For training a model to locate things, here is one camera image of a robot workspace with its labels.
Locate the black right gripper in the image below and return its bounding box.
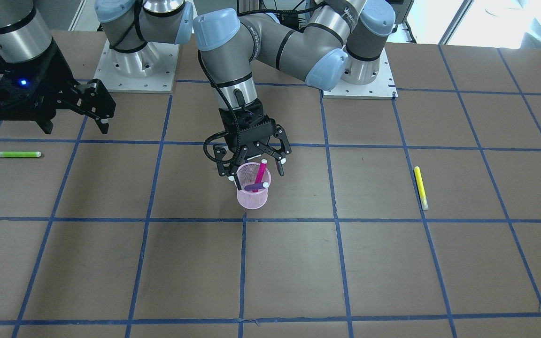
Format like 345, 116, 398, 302
0, 41, 116, 134

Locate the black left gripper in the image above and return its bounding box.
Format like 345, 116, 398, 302
217, 99, 292, 181

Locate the pink highlighter pen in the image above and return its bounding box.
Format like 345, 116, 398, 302
254, 160, 268, 183

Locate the purple highlighter pen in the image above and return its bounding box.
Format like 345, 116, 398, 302
243, 181, 270, 192

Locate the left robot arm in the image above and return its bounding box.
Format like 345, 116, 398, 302
193, 0, 396, 182

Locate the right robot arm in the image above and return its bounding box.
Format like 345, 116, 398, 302
0, 0, 195, 134

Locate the pink mesh cup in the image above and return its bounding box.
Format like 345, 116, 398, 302
237, 160, 272, 210

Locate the green highlighter pen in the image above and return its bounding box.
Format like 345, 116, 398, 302
0, 151, 42, 158

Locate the yellow highlighter pen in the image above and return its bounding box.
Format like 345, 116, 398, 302
413, 166, 429, 210

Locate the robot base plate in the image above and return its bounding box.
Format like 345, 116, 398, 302
323, 48, 399, 100
93, 41, 180, 94

